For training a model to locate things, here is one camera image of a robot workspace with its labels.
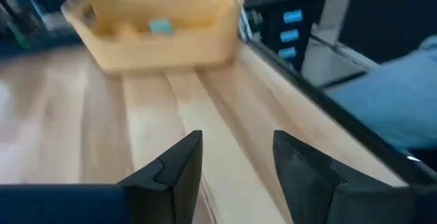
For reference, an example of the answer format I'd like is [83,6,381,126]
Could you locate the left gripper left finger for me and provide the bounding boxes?
[117,130,204,224]

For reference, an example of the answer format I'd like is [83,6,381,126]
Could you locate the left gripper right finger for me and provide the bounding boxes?
[272,130,412,224]

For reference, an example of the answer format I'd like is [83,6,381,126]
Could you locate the small teal wooden cube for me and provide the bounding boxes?
[148,18,175,35]

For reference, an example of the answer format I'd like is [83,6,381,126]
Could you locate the person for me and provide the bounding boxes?
[324,34,437,152]

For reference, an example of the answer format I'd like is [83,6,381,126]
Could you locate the yellow plastic bin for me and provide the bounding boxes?
[60,0,245,75]

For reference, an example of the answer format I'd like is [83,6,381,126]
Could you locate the black device with blue lights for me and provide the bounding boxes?
[244,0,320,71]

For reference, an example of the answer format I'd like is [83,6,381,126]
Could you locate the black metal table frame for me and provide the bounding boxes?
[242,39,437,188]

